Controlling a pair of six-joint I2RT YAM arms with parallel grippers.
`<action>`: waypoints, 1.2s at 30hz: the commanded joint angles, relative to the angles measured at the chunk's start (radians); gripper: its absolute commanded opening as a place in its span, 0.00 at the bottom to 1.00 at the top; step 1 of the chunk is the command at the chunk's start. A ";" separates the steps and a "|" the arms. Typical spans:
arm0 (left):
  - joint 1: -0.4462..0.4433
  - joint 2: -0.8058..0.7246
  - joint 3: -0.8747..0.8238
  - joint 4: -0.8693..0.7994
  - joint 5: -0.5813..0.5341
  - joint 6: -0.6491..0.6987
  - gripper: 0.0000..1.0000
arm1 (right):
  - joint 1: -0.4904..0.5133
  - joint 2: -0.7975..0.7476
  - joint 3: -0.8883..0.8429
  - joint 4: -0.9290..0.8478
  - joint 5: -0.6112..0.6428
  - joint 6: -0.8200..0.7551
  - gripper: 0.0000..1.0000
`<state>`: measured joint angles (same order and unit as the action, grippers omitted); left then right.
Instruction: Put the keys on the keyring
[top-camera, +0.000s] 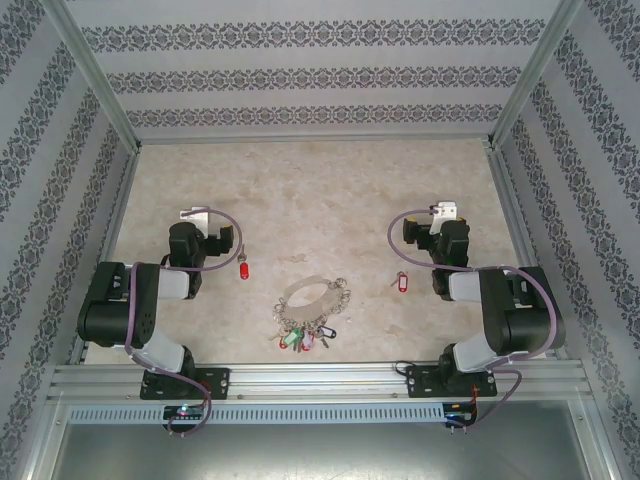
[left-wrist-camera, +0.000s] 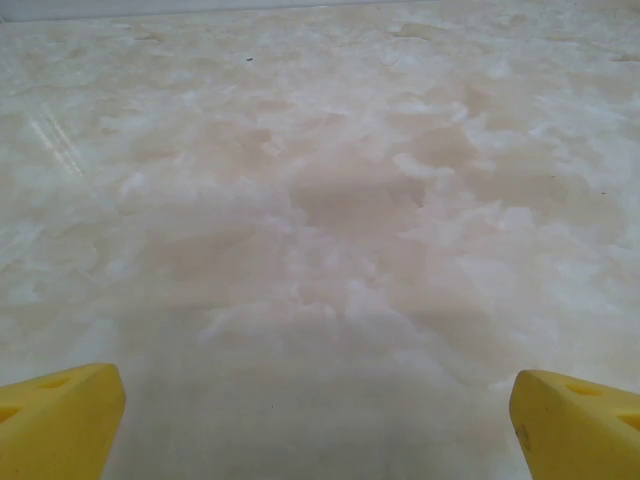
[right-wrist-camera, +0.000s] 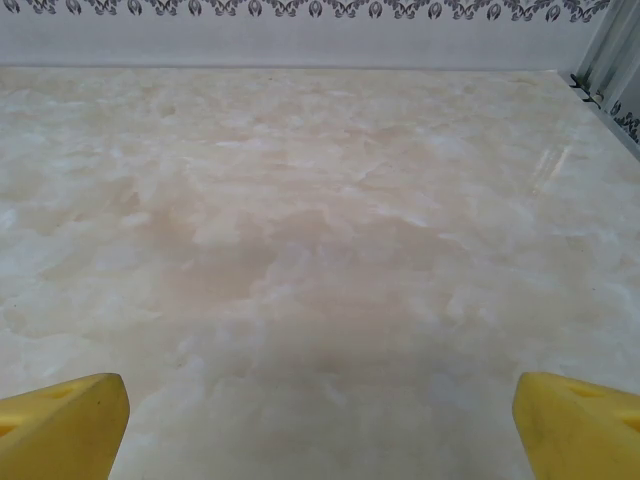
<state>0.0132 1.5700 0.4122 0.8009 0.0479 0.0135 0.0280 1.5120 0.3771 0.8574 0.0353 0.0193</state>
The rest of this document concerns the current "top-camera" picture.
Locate metal key organiser with rings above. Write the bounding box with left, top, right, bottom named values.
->
left=272, top=273, right=354, bottom=334

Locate key with dark blue tag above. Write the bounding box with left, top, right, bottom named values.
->
left=313, top=324, right=339, bottom=349

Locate grey metal panel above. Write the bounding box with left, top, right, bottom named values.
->
left=29, top=422, right=616, bottom=480

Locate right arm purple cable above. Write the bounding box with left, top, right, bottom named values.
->
left=388, top=205, right=560, bottom=432

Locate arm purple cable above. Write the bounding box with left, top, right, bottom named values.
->
left=122, top=207, right=245, bottom=436
left=388, top=205, right=560, bottom=432

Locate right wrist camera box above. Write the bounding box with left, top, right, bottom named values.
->
left=428, top=201, right=460, bottom=236

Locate aluminium frame rail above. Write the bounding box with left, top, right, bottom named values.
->
left=482, top=142, right=571, bottom=359
left=67, top=142, right=144, bottom=366
left=137, top=133, right=494, bottom=146

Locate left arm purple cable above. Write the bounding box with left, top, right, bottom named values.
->
left=122, top=207, right=245, bottom=436

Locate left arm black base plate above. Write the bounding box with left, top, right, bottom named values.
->
left=139, top=367, right=231, bottom=401

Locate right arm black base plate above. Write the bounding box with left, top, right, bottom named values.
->
left=405, top=364, right=499, bottom=400

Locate wide aluminium mounting rail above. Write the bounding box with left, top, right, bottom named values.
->
left=47, top=362, right=586, bottom=401

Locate slotted grey cable duct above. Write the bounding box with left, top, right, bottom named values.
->
left=67, top=402, right=446, bottom=425

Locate aluminium frame post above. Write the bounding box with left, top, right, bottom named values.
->
left=487, top=0, right=584, bottom=149
left=42, top=0, right=144, bottom=154

